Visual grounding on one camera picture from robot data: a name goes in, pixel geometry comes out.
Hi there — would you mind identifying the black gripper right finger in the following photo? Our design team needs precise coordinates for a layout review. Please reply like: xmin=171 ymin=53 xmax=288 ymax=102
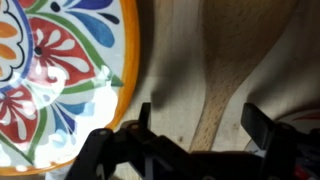
xmin=240 ymin=102 xmax=320 ymax=180

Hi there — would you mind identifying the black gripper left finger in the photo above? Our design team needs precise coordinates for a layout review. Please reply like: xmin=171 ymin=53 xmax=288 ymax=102
xmin=65 ymin=102 xmax=202 ymax=180

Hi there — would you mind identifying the clear plastic bag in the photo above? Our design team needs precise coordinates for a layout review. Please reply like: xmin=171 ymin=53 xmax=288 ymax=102
xmin=29 ymin=64 xmax=123 ymax=169

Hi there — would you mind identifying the wooden spoon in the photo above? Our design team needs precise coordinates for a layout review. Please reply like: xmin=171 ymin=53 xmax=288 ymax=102
xmin=188 ymin=0 xmax=299 ymax=153

